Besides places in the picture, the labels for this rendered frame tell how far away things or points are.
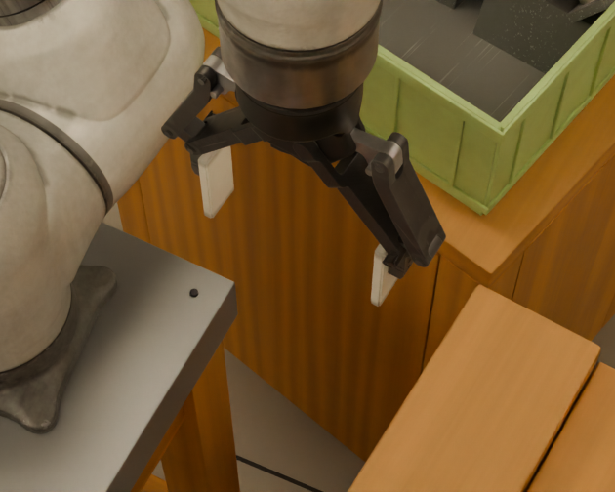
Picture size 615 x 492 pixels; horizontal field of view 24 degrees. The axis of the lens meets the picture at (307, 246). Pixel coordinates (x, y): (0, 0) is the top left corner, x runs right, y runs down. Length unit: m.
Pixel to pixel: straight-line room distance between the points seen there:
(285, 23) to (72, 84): 0.56
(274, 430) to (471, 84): 0.88
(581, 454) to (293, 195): 0.57
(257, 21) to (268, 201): 1.14
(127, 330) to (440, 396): 0.31
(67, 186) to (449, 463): 0.44
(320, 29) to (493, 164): 0.83
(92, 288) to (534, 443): 0.45
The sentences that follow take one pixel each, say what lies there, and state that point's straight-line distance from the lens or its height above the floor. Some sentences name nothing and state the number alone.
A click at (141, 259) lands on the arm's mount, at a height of 0.92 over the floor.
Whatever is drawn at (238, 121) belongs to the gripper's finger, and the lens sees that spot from 0.90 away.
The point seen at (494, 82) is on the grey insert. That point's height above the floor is 0.85.
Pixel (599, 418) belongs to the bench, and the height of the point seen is 0.88.
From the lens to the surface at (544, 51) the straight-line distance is 1.66.
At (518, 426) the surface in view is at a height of 0.90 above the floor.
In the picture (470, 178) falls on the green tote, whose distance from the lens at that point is 1.58.
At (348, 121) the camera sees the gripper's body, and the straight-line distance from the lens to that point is 0.83.
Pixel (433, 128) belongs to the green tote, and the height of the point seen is 0.89.
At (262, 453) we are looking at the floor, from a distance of 2.33.
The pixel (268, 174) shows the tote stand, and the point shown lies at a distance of 1.80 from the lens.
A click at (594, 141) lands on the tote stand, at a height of 0.79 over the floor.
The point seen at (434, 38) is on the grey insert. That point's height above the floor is 0.85.
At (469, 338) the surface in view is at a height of 0.90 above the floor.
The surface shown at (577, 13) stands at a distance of 1.62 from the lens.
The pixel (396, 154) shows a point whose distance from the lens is 0.84.
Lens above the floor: 2.16
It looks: 59 degrees down
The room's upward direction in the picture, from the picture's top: straight up
